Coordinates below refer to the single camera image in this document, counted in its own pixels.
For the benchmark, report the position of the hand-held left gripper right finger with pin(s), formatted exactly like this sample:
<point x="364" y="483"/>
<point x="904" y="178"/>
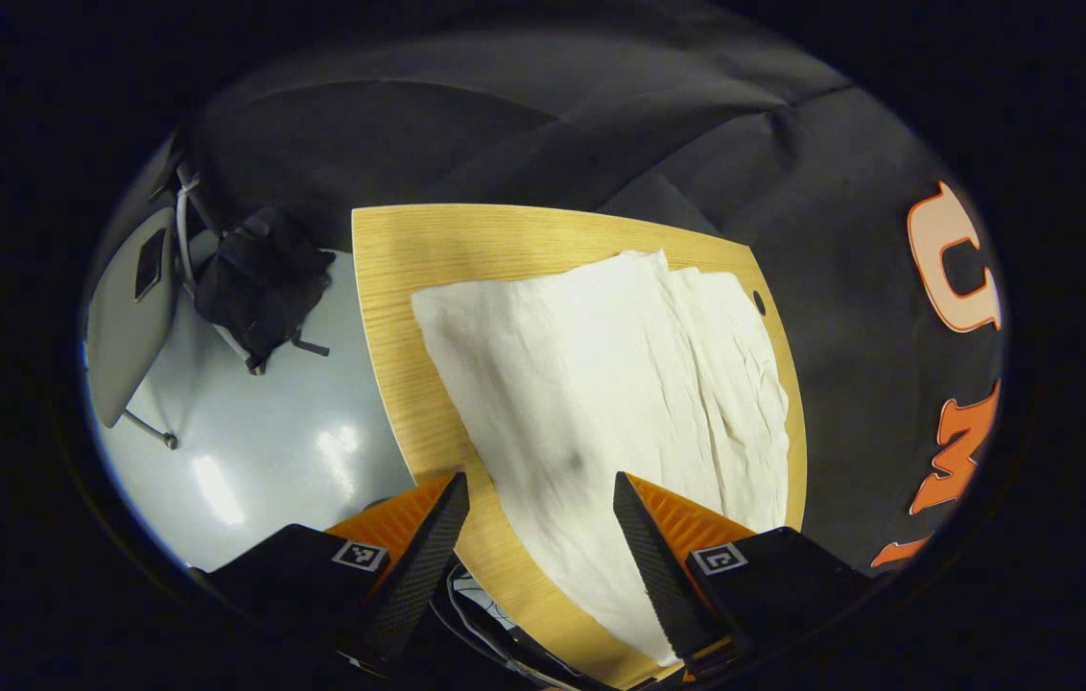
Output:
<point x="663" y="585"/>

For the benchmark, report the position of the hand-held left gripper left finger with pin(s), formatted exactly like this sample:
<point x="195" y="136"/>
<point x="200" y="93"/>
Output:
<point x="423" y="576"/>

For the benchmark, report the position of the white jeans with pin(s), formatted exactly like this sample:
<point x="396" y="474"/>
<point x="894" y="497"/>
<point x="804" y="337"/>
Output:
<point x="581" y="384"/>

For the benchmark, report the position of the grey folding chair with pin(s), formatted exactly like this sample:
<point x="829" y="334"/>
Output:
<point x="126" y="317"/>

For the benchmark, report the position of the dark printed cloth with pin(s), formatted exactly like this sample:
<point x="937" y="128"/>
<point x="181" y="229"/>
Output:
<point x="485" y="624"/>

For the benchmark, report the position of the black garment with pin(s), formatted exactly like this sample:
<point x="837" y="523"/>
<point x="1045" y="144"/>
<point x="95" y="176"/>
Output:
<point x="260" y="288"/>

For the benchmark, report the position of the black backdrop cloth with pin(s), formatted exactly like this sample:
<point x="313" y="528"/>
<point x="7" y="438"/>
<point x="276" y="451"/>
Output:
<point x="601" y="125"/>

